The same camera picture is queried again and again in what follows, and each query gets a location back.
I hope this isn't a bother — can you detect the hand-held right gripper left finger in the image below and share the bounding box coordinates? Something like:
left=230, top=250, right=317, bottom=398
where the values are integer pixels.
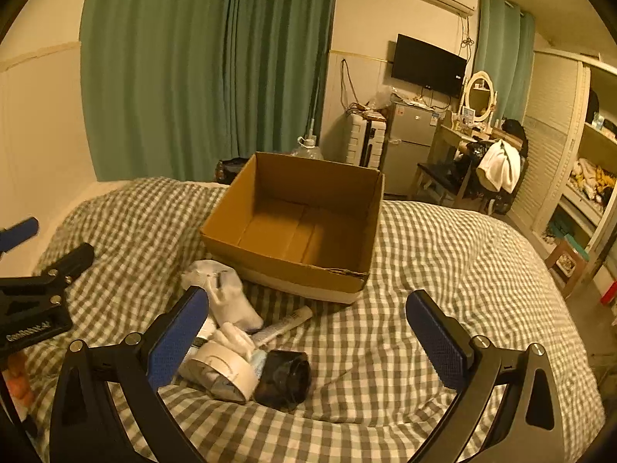
left=49, top=286, right=210, bottom=463

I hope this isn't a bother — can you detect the small plastic stool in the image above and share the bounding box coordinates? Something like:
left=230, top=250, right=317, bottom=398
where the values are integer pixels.
left=545, top=241, right=589, bottom=300

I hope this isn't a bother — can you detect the white dressing desk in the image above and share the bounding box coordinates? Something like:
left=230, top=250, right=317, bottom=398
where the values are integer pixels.
left=429, top=123, right=507, bottom=189

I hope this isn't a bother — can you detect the white louvred wardrobe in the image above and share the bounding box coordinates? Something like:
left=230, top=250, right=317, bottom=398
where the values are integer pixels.
left=508, top=48, right=617, bottom=271

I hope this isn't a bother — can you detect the large white sock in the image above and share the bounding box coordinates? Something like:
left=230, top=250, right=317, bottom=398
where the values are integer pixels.
left=180, top=259, right=263, bottom=331

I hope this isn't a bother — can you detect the grey small fridge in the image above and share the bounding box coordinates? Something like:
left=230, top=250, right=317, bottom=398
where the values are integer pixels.
left=381, top=101, right=447, bottom=196

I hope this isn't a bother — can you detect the dark floor bag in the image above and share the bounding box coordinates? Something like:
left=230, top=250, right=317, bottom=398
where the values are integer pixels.
left=214, top=158, right=249, bottom=184

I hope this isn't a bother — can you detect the white oval mirror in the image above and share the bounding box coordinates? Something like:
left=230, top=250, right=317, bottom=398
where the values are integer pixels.
left=460, top=71, right=497, bottom=123

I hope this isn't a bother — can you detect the hanging wall cable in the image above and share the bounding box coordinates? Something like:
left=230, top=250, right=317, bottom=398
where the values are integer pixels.
left=340, top=58, right=367, bottom=112

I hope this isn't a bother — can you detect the white cream tube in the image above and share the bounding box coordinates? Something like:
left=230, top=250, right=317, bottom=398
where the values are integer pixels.
left=251, top=308, right=314, bottom=348

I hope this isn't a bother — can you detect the brown cardboard box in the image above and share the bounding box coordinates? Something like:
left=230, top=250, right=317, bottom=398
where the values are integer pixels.
left=199, top=152, right=385, bottom=304

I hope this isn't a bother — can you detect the grey checkered blanket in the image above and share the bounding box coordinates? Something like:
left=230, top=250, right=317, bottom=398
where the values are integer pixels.
left=22, top=177, right=605, bottom=463

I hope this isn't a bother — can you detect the wide green curtain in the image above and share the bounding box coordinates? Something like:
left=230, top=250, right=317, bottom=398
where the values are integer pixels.
left=79, top=0, right=237, bottom=183

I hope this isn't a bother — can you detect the dark seat chair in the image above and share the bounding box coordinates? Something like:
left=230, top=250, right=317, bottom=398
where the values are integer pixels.
left=412, top=161, right=475, bottom=206

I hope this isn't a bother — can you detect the clear water jug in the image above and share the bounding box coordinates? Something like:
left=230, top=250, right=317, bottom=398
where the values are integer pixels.
left=292, top=136, right=325, bottom=161

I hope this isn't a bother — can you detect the clear plastic bag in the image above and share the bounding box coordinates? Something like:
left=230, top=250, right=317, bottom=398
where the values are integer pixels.
left=364, top=96, right=391, bottom=119

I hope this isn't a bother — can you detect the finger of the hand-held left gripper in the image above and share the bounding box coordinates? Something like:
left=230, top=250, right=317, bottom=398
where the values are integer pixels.
left=0, top=217, right=39, bottom=254
left=33, top=242, right=95, bottom=286

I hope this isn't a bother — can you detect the pile of clothes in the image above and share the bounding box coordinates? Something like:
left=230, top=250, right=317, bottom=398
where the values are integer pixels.
left=569, top=159, right=617, bottom=203

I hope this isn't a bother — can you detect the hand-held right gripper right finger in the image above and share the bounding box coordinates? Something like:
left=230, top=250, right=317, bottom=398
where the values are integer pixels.
left=406, top=290, right=565, bottom=463

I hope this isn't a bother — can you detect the white garment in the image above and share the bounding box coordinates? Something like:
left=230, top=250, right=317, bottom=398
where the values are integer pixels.
left=477, top=139, right=521, bottom=193

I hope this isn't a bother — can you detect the narrow green curtain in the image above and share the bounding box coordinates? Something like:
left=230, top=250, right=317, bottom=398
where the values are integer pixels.
left=475, top=0, right=536, bottom=123

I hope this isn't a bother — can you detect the black wall television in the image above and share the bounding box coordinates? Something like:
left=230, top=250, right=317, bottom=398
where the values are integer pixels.
left=390, top=34, right=468, bottom=98

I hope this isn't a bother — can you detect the white tape roll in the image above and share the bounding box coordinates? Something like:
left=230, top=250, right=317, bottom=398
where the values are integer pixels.
left=178, top=340, right=258, bottom=403

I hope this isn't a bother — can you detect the white suitcase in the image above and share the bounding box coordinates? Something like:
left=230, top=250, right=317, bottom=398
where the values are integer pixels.
left=343, top=113, right=389, bottom=169

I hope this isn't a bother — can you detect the white pole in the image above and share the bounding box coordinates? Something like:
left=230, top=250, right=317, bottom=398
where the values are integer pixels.
left=308, top=77, right=321, bottom=140

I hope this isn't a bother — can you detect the person's left hand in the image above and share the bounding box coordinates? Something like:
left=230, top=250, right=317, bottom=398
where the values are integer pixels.
left=7, top=352, right=37, bottom=408

